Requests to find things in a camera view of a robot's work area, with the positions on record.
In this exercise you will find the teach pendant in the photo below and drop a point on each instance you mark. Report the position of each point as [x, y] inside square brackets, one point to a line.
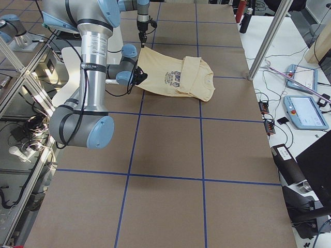
[304, 75]
[304, 113]

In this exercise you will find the teach pendant far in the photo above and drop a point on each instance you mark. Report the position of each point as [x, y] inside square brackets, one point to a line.
[304, 75]

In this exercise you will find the black cylinder device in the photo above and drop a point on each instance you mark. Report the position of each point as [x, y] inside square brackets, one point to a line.
[287, 164]

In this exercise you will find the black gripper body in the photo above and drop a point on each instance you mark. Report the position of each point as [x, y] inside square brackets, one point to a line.
[141, 28]
[139, 74]

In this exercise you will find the teach pendant near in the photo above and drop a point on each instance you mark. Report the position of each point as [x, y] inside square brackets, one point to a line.
[304, 113]

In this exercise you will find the black monitor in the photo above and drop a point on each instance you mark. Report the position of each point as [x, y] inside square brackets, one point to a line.
[314, 162]

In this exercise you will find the red bottle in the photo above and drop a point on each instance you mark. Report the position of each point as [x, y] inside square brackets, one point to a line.
[240, 10]

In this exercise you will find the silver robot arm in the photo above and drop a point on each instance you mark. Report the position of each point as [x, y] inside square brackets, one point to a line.
[142, 8]
[83, 120]

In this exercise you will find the orange circuit board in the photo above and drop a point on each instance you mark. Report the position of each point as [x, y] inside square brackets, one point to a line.
[263, 106]
[269, 127]

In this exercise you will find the cream long-sleeve printed shirt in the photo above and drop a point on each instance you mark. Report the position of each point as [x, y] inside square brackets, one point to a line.
[168, 76]

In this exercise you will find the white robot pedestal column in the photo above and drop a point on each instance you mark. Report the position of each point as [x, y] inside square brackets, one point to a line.
[114, 54]

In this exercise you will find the reacher grabber stick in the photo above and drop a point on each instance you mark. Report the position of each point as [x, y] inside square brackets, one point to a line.
[297, 83]

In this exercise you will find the aluminium frame post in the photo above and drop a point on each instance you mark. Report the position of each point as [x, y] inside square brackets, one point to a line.
[272, 31]

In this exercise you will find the orange circuit board far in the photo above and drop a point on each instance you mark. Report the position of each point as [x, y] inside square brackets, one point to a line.
[263, 106]

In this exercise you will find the black water bottle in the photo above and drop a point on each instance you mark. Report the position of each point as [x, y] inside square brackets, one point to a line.
[246, 20]

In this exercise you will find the orange circuit board near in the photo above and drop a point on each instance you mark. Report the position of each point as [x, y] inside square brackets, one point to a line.
[269, 127]

